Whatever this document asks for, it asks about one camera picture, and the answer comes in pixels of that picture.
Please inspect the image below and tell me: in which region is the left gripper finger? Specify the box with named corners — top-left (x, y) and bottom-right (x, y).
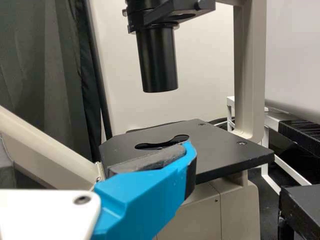
top-left (91, 141), bottom-right (198, 240)

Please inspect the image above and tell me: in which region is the cream microscope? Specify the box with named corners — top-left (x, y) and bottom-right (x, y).
top-left (0, 0), bottom-right (276, 240)

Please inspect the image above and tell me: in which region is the black platform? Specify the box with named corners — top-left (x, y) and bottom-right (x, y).
top-left (279, 184), bottom-right (320, 240)
top-left (277, 119), bottom-right (320, 145)

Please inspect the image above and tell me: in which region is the white wire rack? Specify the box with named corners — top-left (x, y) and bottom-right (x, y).
top-left (226, 96), bottom-right (312, 187)

